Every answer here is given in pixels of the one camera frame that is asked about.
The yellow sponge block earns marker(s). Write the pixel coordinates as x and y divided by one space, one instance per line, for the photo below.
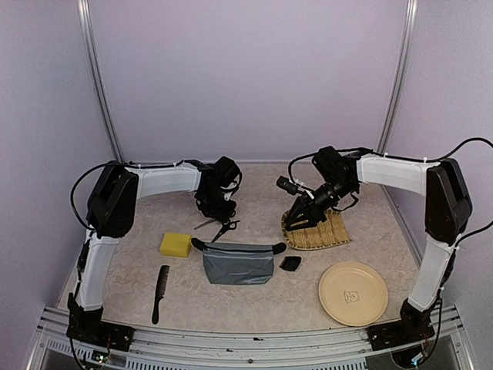
176 245

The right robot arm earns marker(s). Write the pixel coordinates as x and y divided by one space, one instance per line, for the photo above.
447 204

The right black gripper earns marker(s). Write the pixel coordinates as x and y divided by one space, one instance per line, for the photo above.
310 207

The right aluminium frame post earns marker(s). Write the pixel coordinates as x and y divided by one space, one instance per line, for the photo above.
400 73

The black handled scissors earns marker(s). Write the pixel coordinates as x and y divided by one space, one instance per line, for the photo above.
210 221
229 225

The aluminium frame post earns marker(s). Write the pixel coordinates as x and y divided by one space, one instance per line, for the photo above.
400 73
97 80

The left aluminium frame post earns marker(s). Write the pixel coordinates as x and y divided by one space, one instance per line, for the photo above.
97 80

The beige round plate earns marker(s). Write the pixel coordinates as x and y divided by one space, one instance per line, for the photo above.
353 294

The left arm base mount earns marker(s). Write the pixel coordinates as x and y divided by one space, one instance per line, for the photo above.
87 326

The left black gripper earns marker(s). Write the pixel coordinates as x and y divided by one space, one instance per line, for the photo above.
223 216

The grey zip pouch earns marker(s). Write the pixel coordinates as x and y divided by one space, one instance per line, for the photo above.
238 264

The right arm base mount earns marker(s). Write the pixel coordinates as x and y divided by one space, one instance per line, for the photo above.
413 325

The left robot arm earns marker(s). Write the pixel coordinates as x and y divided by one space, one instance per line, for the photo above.
111 210

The black plastic comb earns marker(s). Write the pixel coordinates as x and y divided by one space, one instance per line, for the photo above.
159 292

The woven bamboo tray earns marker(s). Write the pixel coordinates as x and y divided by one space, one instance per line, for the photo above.
330 233

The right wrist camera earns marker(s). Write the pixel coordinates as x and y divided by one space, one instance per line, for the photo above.
288 186

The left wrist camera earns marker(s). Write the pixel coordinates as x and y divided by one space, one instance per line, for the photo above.
229 191

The black clipper guard attachment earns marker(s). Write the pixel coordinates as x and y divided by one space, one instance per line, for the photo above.
290 263

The front aluminium rail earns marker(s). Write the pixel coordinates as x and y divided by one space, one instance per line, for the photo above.
153 347

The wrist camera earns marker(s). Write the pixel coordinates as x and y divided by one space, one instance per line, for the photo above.
288 186
229 191

